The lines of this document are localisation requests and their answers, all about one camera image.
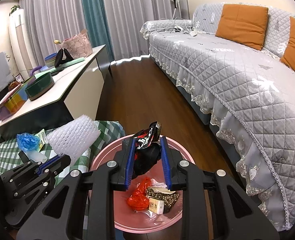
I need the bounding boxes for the blue plastic bag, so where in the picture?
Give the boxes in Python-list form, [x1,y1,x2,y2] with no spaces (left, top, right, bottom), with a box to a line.
[16,133,40,152]

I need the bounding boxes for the grey curtain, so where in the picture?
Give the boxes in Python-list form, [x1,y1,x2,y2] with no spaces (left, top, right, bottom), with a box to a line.
[19,0,189,64]

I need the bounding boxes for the white foam net sleeve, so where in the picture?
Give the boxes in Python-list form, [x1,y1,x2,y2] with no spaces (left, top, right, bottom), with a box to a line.
[46,115,101,166]

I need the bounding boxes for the leopard print wrapper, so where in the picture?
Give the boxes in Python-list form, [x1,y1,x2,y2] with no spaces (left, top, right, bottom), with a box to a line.
[146,187,180,213]

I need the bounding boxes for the red plastic bag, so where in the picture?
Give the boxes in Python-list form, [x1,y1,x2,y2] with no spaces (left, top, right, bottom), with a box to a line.
[126,177,151,211]

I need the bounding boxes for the black hat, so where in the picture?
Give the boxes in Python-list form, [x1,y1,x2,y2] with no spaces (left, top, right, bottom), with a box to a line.
[54,48,74,68]

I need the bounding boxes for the pink woven basket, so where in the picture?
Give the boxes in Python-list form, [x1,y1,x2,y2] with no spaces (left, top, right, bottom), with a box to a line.
[60,29,93,59]

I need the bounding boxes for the pink trash bin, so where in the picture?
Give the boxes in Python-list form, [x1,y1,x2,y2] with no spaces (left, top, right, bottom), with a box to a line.
[88,134,195,234]

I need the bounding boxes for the dark green round tin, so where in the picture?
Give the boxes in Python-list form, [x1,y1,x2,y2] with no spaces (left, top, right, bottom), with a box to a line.
[25,72,55,101]

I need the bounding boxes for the teal curtain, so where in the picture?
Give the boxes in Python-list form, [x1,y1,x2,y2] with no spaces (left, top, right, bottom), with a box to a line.
[82,0,114,62]

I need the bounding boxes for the stacked coloured bowls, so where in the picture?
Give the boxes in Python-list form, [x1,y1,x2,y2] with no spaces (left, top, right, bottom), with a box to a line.
[44,53,57,68]

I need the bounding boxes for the white paper bag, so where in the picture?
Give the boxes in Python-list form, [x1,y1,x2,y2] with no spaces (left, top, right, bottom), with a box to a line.
[150,186,176,194]

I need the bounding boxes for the colourful storage box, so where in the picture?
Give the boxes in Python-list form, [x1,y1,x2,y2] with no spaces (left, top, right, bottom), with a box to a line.
[0,83,28,121]

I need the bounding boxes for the green checkered tablecloth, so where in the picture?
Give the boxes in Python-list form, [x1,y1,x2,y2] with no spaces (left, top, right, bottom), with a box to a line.
[0,121,125,185]

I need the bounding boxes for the white air conditioner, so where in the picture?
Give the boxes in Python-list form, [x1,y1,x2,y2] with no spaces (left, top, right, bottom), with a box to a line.
[8,9,37,80]

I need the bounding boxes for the grey quilted sofa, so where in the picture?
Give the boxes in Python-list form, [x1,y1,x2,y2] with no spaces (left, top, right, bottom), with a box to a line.
[140,3,295,231]

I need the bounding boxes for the black snack wrapper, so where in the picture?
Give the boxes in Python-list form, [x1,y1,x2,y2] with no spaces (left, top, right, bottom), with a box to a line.
[132,121,162,179]

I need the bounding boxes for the white coffee table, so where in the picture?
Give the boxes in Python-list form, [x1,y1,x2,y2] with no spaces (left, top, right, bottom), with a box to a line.
[0,45,111,140]

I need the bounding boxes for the gold tea box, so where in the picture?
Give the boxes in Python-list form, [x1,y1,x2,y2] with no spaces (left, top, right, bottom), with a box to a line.
[148,198,164,215]

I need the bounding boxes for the green printed card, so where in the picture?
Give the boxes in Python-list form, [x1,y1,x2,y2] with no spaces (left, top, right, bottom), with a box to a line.
[35,129,46,152]

